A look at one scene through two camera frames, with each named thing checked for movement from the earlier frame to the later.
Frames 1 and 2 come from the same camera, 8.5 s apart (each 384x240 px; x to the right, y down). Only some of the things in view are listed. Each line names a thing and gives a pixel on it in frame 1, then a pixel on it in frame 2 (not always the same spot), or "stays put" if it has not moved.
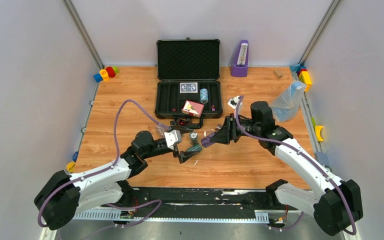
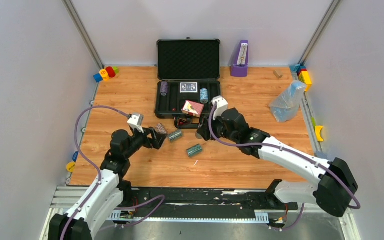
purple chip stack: (205, 141) to (164, 88)
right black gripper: (229, 133) to (204, 131)
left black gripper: (177, 150) to (150, 137)
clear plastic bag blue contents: (286, 106) stays put
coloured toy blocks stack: (303, 74) stays put
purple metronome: (240, 66) stays put
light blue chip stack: (204, 96) stays put
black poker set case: (188, 69) stays put
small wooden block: (278, 73) stays put
